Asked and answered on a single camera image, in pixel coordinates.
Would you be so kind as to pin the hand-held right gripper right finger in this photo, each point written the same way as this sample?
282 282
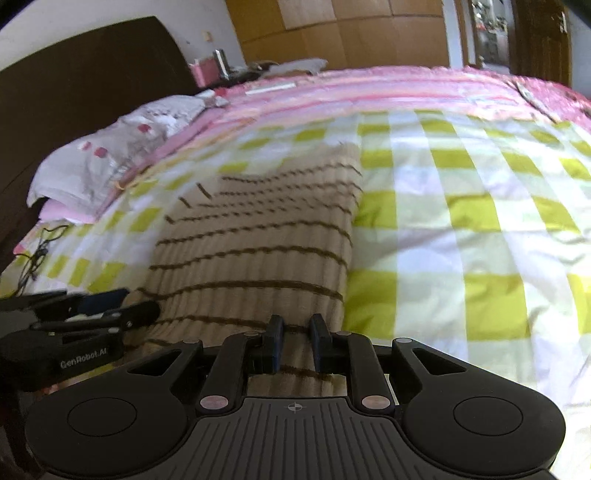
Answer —
319 345

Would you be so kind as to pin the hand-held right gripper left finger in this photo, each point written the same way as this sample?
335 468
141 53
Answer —
275 346

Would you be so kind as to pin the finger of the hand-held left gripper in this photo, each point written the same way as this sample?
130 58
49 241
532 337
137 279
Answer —
134 314
108 297

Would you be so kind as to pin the beige brown striped sweater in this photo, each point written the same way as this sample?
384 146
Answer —
258 258

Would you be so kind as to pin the pink pillow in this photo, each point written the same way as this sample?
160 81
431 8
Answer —
69 210

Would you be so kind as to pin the grey printed pillow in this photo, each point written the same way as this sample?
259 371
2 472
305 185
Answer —
124 138

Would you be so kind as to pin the green white checked bedsheet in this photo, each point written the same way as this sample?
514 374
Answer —
461 230

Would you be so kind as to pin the dark wooden headboard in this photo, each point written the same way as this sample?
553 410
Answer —
78 92

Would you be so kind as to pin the pink plastic basket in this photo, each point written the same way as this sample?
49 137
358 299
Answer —
203 71

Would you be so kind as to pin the white book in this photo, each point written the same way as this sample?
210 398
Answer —
270 88

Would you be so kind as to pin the pink striped quilt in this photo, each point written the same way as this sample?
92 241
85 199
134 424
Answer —
378 92

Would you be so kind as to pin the steel thermos bottle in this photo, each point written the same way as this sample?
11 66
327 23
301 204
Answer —
220 62

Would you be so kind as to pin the folded grey cloth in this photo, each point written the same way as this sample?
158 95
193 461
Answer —
295 66

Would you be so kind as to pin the wooden wardrobe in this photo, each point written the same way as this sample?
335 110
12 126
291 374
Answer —
341 32

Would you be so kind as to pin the pink floral blanket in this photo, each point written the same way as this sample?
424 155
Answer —
549 97

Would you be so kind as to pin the brown wooden door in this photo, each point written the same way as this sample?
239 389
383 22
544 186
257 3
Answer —
540 41

